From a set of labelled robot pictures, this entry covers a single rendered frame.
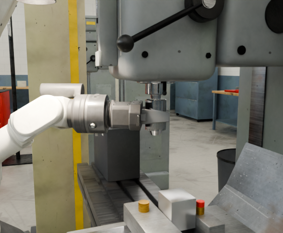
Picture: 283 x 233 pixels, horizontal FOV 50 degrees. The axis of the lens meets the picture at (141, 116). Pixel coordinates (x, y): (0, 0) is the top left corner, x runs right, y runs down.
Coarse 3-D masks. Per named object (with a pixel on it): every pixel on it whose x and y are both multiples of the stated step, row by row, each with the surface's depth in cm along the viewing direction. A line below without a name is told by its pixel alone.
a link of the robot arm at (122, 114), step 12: (96, 96) 67; (96, 108) 65; (108, 108) 67; (120, 108) 65; (132, 108) 64; (96, 120) 65; (108, 120) 67; (120, 120) 65; (132, 120) 63; (96, 132) 68
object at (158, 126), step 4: (148, 104) 67; (152, 104) 66; (156, 104) 66; (160, 104) 66; (164, 104) 67; (148, 108) 67; (152, 108) 66; (156, 108) 66; (160, 108) 66; (164, 108) 67; (148, 124) 67; (152, 124) 67; (156, 124) 67; (160, 124) 67; (164, 124) 68; (148, 128) 67; (152, 128) 67; (156, 128) 67; (160, 128) 67; (164, 128) 68
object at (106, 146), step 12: (108, 132) 104; (120, 132) 105; (132, 132) 107; (96, 144) 120; (108, 144) 104; (120, 144) 106; (132, 144) 107; (96, 156) 122; (108, 156) 105; (120, 156) 106; (132, 156) 108; (108, 168) 106; (120, 168) 107; (132, 168) 109; (108, 180) 106
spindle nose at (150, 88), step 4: (148, 84) 66; (152, 84) 66; (156, 84) 65; (160, 84) 66; (148, 88) 66; (152, 88) 66; (156, 88) 66; (160, 88) 66; (148, 92) 66; (152, 92) 66; (156, 92) 66; (160, 92) 66
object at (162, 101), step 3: (147, 99) 67; (150, 99) 66; (153, 99) 66; (156, 99) 66; (159, 99) 66; (162, 99) 67; (165, 99) 67; (147, 102) 67; (150, 102) 66; (153, 102) 66; (156, 102) 66; (159, 102) 66; (162, 102) 66; (165, 102) 67
